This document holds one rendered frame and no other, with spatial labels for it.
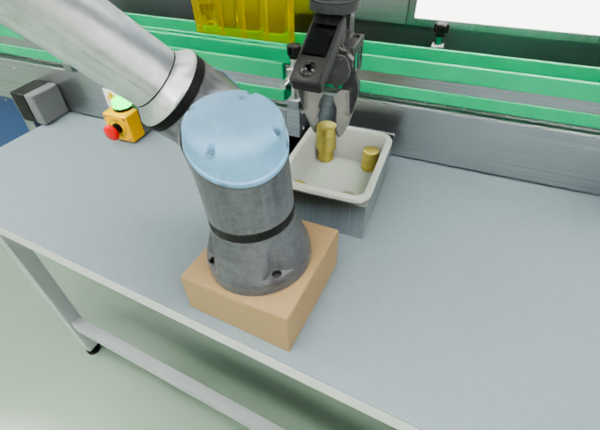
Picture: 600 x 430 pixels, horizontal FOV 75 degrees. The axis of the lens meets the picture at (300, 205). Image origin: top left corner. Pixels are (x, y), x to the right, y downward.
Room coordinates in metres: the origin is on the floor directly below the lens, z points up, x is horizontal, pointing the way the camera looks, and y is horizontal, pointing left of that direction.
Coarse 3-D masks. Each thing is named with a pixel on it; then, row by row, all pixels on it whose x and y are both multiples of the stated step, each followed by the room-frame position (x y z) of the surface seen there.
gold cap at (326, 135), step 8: (328, 120) 0.59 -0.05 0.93; (320, 128) 0.57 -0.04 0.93; (328, 128) 0.56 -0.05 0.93; (320, 136) 0.56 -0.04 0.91; (328, 136) 0.56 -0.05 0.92; (336, 136) 0.57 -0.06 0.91; (320, 144) 0.56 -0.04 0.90; (328, 144) 0.56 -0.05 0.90; (336, 144) 0.58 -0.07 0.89; (328, 152) 0.56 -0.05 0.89
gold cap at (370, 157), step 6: (366, 150) 0.67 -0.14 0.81; (372, 150) 0.67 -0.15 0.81; (378, 150) 0.67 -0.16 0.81; (366, 156) 0.65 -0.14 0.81; (372, 156) 0.65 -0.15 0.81; (378, 156) 0.66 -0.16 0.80; (366, 162) 0.65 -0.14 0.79; (372, 162) 0.65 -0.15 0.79; (366, 168) 0.65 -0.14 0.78; (372, 168) 0.65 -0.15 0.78
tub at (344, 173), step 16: (352, 128) 0.71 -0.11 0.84; (304, 144) 0.66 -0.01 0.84; (352, 144) 0.70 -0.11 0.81; (368, 144) 0.69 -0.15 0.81; (384, 144) 0.67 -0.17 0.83; (304, 160) 0.65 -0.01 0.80; (336, 160) 0.70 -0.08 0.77; (352, 160) 0.69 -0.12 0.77; (384, 160) 0.60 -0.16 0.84; (304, 176) 0.64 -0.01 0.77; (320, 176) 0.64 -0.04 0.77; (336, 176) 0.64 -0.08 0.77; (352, 176) 0.64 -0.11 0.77; (368, 176) 0.64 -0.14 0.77; (320, 192) 0.51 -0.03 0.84; (336, 192) 0.50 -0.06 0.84; (368, 192) 0.50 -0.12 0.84
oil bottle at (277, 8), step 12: (264, 0) 0.88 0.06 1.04; (276, 0) 0.87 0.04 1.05; (288, 0) 0.89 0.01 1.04; (264, 12) 0.88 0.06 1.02; (276, 12) 0.87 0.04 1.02; (288, 12) 0.89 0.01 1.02; (264, 24) 0.88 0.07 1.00; (276, 24) 0.87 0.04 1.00; (288, 24) 0.88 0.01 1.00; (264, 36) 0.89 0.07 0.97; (276, 36) 0.87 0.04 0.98; (288, 36) 0.88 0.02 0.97
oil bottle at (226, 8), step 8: (216, 0) 0.93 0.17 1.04; (224, 0) 0.92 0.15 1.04; (232, 0) 0.91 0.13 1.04; (216, 8) 0.93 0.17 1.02; (224, 8) 0.92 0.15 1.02; (232, 8) 0.91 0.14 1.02; (216, 16) 0.93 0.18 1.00; (224, 16) 0.92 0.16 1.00; (232, 16) 0.92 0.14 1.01; (224, 24) 0.92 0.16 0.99; (232, 24) 0.92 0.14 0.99; (224, 32) 0.93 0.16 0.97; (232, 32) 0.92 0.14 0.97
